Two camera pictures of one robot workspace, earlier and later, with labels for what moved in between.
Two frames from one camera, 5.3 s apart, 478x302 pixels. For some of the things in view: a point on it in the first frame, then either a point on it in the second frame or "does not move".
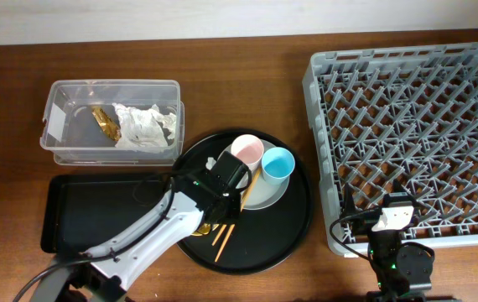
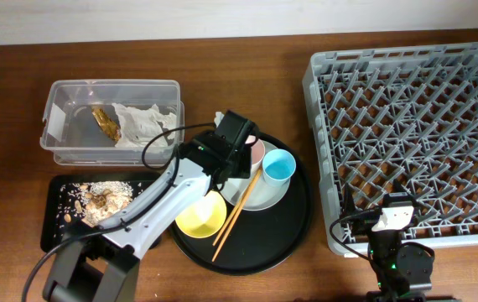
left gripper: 236,205 → 244,169
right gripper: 414,206 does not move
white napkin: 140,127 does not move
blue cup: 277,164 does not move
